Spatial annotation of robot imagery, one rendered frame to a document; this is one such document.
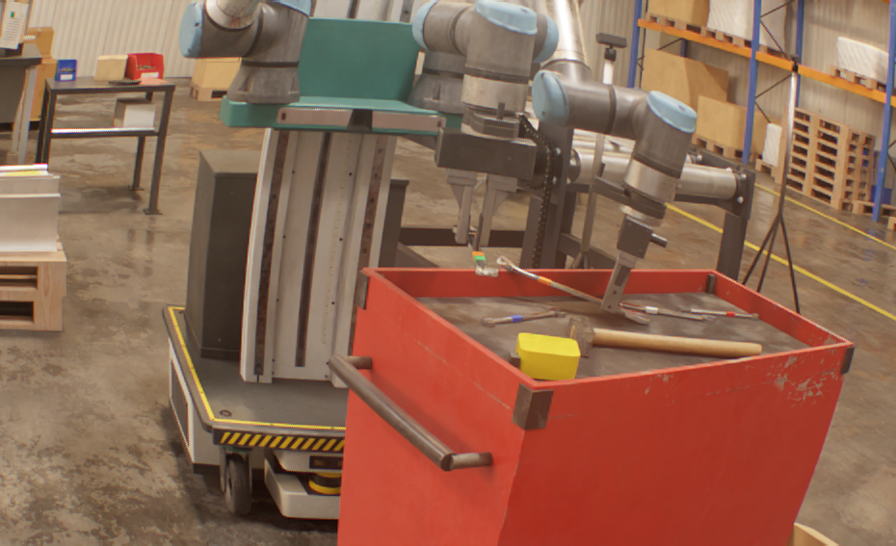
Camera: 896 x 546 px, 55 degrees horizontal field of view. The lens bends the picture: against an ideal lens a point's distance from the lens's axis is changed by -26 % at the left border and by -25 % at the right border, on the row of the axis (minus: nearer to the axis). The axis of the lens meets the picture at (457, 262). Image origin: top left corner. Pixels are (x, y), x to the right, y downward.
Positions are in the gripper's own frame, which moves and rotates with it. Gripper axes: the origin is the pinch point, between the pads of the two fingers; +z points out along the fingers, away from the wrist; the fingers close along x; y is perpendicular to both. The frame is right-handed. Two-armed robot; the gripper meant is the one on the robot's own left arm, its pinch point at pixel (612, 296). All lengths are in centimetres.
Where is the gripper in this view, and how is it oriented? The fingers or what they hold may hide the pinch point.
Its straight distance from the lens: 175.7
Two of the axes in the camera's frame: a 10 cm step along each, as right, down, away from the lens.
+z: -3.2, 9.2, 2.2
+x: 1.7, -1.7, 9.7
